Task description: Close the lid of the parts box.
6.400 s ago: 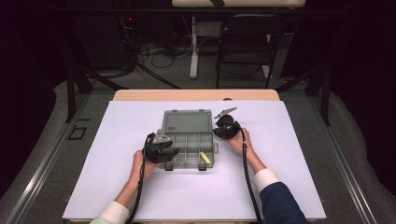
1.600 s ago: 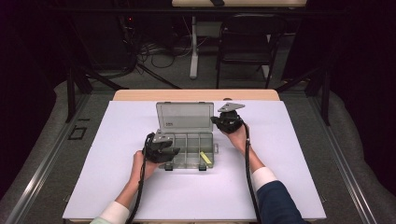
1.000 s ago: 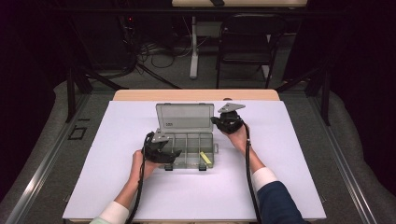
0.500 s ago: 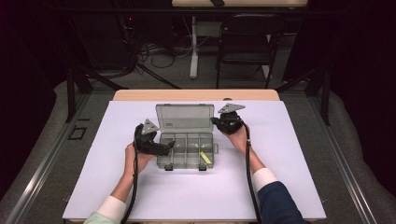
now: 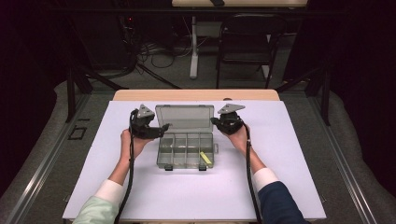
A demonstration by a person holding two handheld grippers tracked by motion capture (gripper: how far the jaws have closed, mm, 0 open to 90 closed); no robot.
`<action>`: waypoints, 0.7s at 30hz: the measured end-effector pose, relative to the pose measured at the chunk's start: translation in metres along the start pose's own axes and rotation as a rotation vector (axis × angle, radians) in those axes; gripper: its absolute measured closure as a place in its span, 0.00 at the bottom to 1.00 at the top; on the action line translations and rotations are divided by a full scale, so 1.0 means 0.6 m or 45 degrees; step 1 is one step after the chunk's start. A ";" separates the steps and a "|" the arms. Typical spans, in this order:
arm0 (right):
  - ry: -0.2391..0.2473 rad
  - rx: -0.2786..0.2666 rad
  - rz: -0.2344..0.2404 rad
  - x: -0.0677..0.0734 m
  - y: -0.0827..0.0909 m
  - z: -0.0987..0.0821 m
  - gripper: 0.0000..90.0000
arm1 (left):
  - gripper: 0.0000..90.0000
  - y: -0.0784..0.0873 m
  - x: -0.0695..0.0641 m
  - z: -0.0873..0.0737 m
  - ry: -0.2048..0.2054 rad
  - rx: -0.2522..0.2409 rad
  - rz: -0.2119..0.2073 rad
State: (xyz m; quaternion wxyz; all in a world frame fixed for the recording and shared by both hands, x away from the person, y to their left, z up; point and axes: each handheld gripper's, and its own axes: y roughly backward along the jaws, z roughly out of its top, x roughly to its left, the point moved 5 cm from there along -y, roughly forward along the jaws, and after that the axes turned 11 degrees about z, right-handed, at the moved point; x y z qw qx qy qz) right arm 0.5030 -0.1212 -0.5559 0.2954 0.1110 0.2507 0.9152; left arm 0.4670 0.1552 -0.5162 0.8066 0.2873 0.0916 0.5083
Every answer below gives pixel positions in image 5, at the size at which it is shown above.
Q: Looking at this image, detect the tangle of floor cables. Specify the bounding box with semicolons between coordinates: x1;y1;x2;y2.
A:
136;38;194;70

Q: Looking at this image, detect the white table board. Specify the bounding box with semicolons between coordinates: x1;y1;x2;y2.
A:
62;100;327;222

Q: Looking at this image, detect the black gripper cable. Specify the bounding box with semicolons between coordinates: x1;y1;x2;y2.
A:
243;123;264;224
113;108;138;224

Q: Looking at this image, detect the light wooden desk top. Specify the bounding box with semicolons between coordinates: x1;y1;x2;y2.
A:
171;0;307;7

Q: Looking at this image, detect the small yellow stick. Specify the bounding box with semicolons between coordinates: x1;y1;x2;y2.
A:
199;150;213;166

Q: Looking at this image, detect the black metal frame stand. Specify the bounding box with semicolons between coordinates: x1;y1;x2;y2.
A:
275;66;332;127
64;66;129;124

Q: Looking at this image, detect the black horizontal frame bar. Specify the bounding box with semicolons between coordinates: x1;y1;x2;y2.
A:
46;7;344;15

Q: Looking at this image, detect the grey metal floor rail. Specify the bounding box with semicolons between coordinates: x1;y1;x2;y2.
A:
305;92;378;224
5;92;92;224

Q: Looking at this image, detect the grey clear compartment box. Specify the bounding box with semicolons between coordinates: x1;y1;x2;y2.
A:
154;104;219;172

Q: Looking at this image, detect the black folding chair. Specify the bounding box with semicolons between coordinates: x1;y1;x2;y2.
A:
215;13;288;90

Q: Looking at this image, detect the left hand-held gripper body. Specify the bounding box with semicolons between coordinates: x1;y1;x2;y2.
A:
129;104;163;140

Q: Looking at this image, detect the person's right hand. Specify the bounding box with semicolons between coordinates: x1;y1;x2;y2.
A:
220;127;255;159

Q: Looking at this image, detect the white desk leg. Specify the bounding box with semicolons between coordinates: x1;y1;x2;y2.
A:
189;15;201;79

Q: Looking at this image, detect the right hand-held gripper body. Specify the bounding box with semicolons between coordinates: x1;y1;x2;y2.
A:
217;103;247;135

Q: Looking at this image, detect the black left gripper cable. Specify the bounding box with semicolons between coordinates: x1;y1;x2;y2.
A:
113;108;138;224

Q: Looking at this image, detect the person's left hand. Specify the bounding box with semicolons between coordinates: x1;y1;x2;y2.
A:
119;128;154;164

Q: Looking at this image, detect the light wooden table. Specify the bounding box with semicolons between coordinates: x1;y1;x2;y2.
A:
112;89;280;102

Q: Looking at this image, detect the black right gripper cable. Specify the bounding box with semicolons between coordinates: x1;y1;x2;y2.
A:
243;123;264;224

